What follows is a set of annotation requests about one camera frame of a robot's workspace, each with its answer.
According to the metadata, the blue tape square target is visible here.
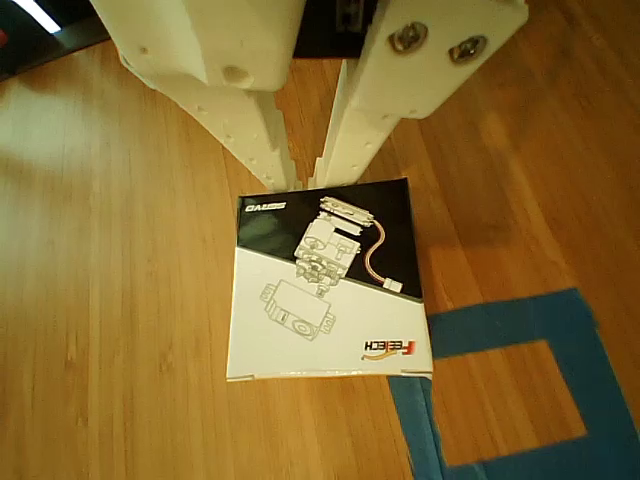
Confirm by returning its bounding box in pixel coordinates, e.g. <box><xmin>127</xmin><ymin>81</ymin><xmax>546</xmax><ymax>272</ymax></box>
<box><xmin>387</xmin><ymin>288</ymin><xmax>640</xmax><ymax>480</ymax></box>

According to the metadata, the dark object with white stripe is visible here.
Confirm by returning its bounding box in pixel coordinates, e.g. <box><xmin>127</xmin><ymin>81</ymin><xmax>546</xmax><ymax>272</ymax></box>
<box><xmin>0</xmin><ymin>0</ymin><xmax>114</xmax><ymax>84</ymax></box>

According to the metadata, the black and white servo box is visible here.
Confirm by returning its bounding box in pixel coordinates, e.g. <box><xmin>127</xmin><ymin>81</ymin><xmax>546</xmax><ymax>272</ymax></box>
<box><xmin>225</xmin><ymin>175</ymin><xmax>436</xmax><ymax>382</ymax></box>

